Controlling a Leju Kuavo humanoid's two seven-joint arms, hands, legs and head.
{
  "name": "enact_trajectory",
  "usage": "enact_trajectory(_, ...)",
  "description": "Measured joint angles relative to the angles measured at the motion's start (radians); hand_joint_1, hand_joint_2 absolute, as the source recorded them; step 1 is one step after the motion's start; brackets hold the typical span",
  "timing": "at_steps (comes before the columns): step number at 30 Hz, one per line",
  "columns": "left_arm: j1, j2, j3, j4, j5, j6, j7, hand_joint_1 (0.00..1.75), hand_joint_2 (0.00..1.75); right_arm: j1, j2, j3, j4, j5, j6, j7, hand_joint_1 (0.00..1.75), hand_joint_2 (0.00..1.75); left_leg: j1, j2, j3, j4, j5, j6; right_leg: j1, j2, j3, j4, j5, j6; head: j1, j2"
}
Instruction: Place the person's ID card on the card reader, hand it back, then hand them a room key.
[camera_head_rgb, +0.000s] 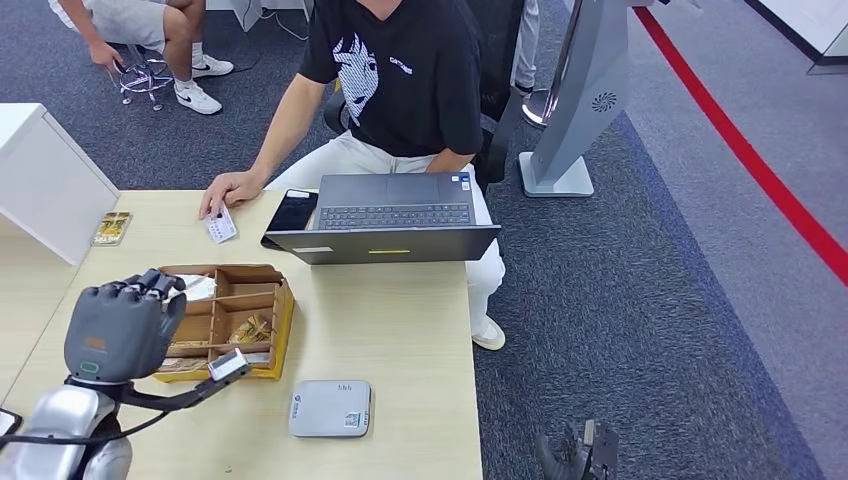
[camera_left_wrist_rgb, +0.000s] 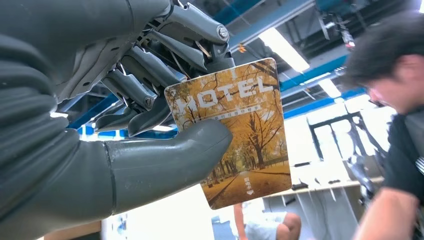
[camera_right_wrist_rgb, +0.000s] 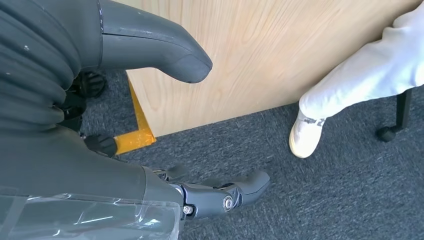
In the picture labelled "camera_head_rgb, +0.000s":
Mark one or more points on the chrome stool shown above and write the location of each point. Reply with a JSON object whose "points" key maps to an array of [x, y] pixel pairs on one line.
{"points": [[140, 81]]}

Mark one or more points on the person on stool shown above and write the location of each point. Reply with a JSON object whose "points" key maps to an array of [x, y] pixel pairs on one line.
{"points": [[132, 20]]}

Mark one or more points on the person at desk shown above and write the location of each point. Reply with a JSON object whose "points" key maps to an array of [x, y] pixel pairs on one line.
{"points": [[411, 86]]}

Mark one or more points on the white crumpled paper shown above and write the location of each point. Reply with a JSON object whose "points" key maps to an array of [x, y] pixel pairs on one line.
{"points": [[199, 288]]}

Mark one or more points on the dark grey laptop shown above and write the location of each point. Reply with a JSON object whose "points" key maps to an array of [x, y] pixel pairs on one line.
{"points": [[387, 246]]}

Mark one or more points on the person's left forearm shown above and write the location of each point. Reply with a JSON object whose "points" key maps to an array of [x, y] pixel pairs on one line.
{"points": [[450, 162]]}

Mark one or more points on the person's right forearm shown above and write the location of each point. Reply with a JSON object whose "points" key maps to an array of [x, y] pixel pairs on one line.
{"points": [[285, 126]]}

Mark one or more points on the white cabinet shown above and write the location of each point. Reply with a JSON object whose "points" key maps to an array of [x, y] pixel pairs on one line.
{"points": [[46, 182]]}

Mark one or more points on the red floor tape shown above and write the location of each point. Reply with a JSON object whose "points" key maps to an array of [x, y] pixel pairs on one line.
{"points": [[735, 142]]}

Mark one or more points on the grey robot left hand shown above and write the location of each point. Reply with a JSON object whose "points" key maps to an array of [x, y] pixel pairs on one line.
{"points": [[122, 328]]}

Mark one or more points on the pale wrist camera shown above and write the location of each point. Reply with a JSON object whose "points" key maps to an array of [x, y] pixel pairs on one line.
{"points": [[603, 450], [227, 364]]}

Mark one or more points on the cardboard compartment box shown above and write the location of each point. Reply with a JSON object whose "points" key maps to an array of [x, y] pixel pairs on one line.
{"points": [[248, 281]]}

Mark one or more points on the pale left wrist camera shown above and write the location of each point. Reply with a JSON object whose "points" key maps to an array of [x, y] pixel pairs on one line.
{"points": [[227, 364]]}

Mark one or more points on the person's right hand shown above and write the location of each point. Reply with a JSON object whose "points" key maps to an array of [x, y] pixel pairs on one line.
{"points": [[235, 187]]}

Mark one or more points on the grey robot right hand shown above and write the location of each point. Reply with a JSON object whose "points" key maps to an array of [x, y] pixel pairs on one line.
{"points": [[563, 457]]}

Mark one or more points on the standing person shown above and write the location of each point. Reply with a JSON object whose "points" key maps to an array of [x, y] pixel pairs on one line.
{"points": [[526, 40]]}

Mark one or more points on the grey card reader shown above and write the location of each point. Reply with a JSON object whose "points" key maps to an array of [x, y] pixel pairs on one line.
{"points": [[329, 409]]}

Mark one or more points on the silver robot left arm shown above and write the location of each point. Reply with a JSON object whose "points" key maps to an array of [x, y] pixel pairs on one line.
{"points": [[60, 417]]}

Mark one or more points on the white platform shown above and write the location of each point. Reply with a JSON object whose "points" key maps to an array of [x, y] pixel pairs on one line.
{"points": [[811, 20]]}

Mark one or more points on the white ID card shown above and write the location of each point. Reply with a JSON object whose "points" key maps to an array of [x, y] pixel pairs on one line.
{"points": [[222, 228]]}

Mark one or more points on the gold card sleeve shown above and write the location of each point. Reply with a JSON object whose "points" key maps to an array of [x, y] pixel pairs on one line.
{"points": [[111, 229]]}

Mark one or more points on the black smartphone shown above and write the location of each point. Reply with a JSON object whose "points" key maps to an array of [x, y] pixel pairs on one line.
{"points": [[291, 210]]}

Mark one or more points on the light wood desk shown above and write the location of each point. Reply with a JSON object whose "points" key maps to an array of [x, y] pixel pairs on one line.
{"points": [[397, 331]]}

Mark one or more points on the grey kiosk stand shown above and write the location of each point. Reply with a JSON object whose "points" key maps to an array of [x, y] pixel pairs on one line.
{"points": [[586, 86]]}

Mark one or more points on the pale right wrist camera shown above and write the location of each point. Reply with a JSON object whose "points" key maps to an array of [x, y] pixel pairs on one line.
{"points": [[603, 450]]}

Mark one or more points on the chrome stanchion post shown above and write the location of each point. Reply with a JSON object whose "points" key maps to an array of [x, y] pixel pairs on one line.
{"points": [[533, 109]]}

